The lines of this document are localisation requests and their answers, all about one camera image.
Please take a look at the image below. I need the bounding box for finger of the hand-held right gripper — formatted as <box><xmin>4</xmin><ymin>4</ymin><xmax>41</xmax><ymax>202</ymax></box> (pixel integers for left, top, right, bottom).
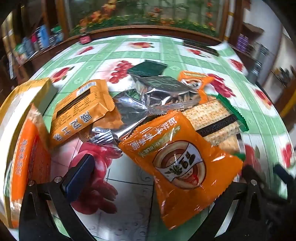
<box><xmin>242</xmin><ymin>163</ymin><xmax>263</xmax><ymax>182</ymax></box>
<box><xmin>273</xmin><ymin>163</ymin><xmax>295</xmax><ymax>184</ymax></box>

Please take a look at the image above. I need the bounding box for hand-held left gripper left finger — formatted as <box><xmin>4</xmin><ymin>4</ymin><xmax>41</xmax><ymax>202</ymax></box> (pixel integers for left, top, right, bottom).
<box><xmin>18</xmin><ymin>154</ymin><xmax>97</xmax><ymax>241</ymax></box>

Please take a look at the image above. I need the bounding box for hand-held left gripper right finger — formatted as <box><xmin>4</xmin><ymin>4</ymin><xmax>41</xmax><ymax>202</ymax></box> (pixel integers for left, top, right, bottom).
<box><xmin>192</xmin><ymin>177</ymin><xmax>265</xmax><ymax>241</ymax></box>

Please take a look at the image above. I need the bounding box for orange packet with cup print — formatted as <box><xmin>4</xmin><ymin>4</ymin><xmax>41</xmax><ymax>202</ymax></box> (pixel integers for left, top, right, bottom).
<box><xmin>118</xmin><ymin>111</ymin><xmax>243</xmax><ymax>229</ymax></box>

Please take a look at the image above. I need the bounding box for orange packet with barcode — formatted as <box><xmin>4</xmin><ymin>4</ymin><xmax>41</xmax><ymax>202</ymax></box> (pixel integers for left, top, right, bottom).
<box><xmin>50</xmin><ymin>79</ymin><xmax>115</xmax><ymax>149</ymax></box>

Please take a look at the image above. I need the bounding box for cracker packet with black band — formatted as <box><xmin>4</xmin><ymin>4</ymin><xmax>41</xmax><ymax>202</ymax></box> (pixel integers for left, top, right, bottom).
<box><xmin>181</xmin><ymin>94</ymin><xmax>248</xmax><ymax>144</ymax></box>

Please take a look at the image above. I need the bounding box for silver foil packet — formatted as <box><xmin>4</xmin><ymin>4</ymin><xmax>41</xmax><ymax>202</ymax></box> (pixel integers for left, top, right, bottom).
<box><xmin>91</xmin><ymin>90</ymin><xmax>167</xmax><ymax>151</ymax></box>
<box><xmin>131</xmin><ymin>76</ymin><xmax>201</xmax><ymax>114</ymax></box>

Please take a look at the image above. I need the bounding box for yellow-rimmed white tray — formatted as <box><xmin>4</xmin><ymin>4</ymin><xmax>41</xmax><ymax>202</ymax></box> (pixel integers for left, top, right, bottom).
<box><xmin>0</xmin><ymin>77</ymin><xmax>58</xmax><ymax>230</ymax></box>

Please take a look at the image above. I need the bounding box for green checked fruit tablecloth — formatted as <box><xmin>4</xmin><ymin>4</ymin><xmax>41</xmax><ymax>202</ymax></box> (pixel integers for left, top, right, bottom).
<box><xmin>7</xmin><ymin>35</ymin><xmax>296</xmax><ymax>241</ymax></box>

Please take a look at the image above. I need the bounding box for white wooden shelf unit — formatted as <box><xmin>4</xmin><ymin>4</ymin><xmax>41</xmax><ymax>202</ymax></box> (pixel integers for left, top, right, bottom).
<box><xmin>240</xmin><ymin>21</ymin><xmax>296</xmax><ymax>116</ymax></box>

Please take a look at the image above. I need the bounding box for small orange packet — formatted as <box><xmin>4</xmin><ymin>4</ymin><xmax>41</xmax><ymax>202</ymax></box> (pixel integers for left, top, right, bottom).
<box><xmin>178</xmin><ymin>71</ymin><xmax>215</xmax><ymax>103</ymax></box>

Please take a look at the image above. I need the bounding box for dark green packet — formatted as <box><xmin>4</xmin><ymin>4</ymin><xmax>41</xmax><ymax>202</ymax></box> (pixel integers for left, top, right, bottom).
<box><xmin>128</xmin><ymin>60</ymin><xmax>168</xmax><ymax>77</ymax></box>

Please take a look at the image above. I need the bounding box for wooden cabinet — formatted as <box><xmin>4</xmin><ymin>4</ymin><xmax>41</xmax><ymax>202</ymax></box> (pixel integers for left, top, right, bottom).
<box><xmin>16</xmin><ymin>22</ymin><xmax>232</xmax><ymax>72</ymax></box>

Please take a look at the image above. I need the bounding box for purple can pack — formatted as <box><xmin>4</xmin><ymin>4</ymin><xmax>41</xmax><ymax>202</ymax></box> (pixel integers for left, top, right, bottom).
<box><xmin>235</xmin><ymin>33</ymin><xmax>249</xmax><ymax>51</ymax></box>

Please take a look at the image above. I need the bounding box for black remote control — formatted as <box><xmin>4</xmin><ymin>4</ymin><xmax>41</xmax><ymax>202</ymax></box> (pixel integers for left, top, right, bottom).
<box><xmin>183</xmin><ymin>40</ymin><xmax>219</xmax><ymax>57</ymax></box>

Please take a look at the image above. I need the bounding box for row of bottles on shelf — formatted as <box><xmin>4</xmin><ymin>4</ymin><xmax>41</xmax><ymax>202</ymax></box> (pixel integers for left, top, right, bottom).
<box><xmin>14</xmin><ymin>24</ymin><xmax>65</xmax><ymax>63</ymax></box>

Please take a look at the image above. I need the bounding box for flower wall mural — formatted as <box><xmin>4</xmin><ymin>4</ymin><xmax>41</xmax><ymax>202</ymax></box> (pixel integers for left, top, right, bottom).
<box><xmin>66</xmin><ymin>0</ymin><xmax>222</xmax><ymax>37</ymax></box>

